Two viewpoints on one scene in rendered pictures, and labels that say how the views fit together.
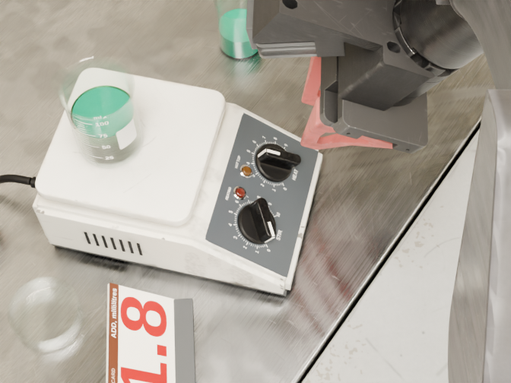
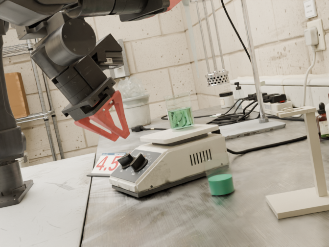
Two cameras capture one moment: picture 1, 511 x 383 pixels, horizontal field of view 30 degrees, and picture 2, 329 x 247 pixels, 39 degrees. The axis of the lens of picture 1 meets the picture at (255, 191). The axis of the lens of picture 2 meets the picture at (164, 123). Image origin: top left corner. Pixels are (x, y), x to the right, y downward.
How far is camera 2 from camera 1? 1.27 m
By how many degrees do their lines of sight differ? 106
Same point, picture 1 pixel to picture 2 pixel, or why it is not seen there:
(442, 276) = (60, 212)
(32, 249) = not seen: hidden behind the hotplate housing
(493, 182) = not seen: outside the picture
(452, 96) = (105, 230)
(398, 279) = (77, 205)
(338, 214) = (116, 200)
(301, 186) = (128, 176)
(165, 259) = not seen: hidden behind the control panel
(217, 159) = (153, 149)
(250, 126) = (156, 156)
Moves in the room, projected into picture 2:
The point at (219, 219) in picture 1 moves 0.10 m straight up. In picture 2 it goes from (136, 152) to (126, 101)
